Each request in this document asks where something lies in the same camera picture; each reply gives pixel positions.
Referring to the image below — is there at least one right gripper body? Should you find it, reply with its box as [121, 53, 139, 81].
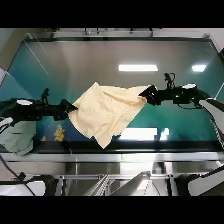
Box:
[138, 84, 162, 107]

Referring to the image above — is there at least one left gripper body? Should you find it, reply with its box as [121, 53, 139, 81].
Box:
[56, 98, 79, 121]

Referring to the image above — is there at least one cream shirt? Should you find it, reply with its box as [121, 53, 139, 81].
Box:
[67, 81, 152, 150]

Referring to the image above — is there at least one pale green garment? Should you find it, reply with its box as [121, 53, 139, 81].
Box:
[0, 120, 37, 156]

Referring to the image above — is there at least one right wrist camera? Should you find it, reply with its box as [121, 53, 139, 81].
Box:
[163, 71, 177, 90]

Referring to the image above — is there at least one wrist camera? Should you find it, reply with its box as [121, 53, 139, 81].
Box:
[40, 87, 51, 103]
[163, 71, 177, 90]

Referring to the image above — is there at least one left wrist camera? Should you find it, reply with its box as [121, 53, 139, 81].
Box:
[40, 87, 51, 103]

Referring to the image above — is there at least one silver frame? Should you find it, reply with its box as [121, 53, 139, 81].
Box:
[0, 28, 224, 197]

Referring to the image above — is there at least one black cable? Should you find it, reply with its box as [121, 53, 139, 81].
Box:
[0, 155, 37, 197]

